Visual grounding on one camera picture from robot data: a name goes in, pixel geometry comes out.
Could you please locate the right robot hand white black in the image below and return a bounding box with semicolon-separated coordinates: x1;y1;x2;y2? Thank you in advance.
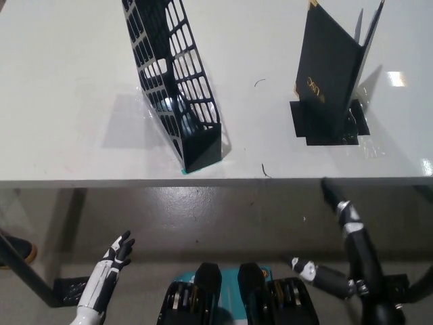
290;177;387;306

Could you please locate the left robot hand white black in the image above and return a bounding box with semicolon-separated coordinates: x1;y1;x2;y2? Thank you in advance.
76;230;137;311

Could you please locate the black notebook with gold print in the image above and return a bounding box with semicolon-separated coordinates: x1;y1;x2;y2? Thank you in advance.
292;0;386;135

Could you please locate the black mesh magazine shelf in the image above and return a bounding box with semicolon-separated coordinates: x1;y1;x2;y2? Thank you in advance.
120;0;223;172

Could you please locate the black table foot plate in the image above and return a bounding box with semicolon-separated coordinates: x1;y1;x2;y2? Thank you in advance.
53;276;91;304
385;273;410;293

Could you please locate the black shoe with tan sole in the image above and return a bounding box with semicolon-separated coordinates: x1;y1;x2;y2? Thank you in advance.
0;236;39;270

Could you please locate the teal tape strip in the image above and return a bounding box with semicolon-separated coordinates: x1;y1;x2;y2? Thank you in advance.
179;159;223;176

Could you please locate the black tape patch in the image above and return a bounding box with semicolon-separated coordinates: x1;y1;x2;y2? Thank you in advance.
289;97;370;147

